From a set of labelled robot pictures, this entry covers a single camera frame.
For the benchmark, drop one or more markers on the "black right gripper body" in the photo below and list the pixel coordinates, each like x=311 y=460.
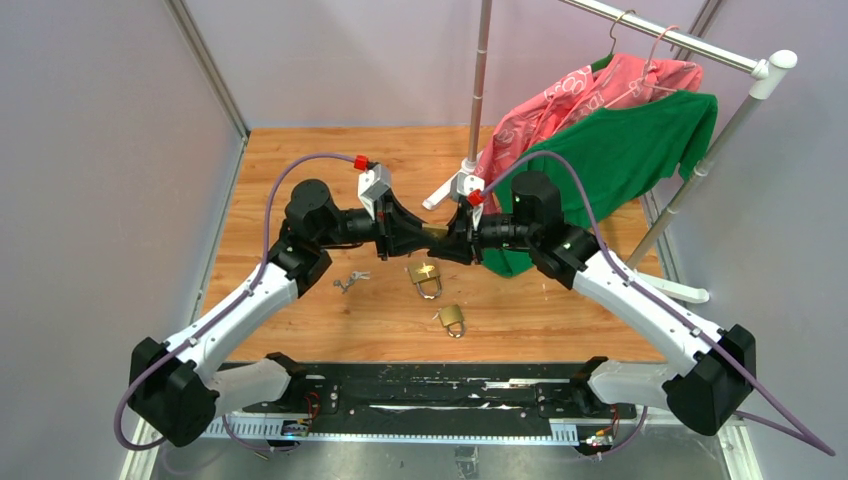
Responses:
x=488 y=235

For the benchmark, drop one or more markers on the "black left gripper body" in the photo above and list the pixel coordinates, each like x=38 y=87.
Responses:
x=386 y=230

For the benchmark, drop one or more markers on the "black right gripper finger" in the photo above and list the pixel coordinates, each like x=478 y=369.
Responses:
x=454 y=251
x=460 y=226

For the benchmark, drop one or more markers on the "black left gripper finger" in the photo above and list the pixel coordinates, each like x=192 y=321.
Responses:
x=405 y=245
x=401 y=219

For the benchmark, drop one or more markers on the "small brass padlock with key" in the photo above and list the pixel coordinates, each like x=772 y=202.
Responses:
x=436 y=231

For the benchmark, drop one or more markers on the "large brass padlock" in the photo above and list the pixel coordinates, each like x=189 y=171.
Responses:
x=452 y=320

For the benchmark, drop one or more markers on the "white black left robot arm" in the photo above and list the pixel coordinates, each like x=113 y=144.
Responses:
x=176 y=385

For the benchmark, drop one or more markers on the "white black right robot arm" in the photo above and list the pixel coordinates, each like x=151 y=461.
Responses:
x=709 y=371

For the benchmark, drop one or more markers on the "green t-shirt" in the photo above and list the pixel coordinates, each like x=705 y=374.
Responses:
x=614 y=156

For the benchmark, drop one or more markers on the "pink printed shirt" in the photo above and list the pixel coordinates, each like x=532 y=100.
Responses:
x=543 y=112

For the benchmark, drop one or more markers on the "metal clothes rack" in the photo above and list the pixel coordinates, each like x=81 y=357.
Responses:
x=696 y=132

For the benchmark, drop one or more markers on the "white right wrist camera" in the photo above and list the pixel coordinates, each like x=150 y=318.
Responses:
x=470 y=187

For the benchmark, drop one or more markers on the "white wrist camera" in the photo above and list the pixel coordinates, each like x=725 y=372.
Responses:
x=372 y=184
x=470 y=187

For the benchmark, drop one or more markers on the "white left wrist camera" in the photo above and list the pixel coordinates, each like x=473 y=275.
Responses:
x=372 y=184

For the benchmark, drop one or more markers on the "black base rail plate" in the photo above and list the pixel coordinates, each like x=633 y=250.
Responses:
x=448 y=400

